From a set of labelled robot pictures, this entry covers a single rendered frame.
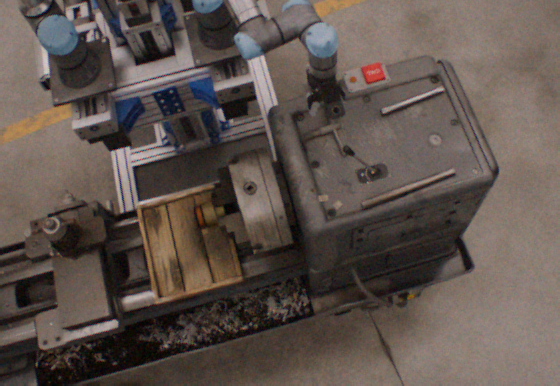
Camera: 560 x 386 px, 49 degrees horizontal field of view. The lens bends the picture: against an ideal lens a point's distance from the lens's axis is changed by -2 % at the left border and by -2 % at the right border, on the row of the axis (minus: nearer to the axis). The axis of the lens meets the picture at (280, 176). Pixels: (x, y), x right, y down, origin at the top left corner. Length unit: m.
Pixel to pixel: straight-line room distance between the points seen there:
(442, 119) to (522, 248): 1.38
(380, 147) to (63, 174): 2.05
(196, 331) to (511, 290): 1.48
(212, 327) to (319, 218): 0.81
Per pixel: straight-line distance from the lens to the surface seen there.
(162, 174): 3.07
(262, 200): 1.83
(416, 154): 1.85
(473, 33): 3.68
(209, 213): 1.95
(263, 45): 1.61
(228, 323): 2.37
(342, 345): 2.95
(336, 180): 1.81
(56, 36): 2.09
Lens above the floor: 2.92
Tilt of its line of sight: 66 degrees down
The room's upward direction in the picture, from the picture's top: 12 degrees counter-clockwise
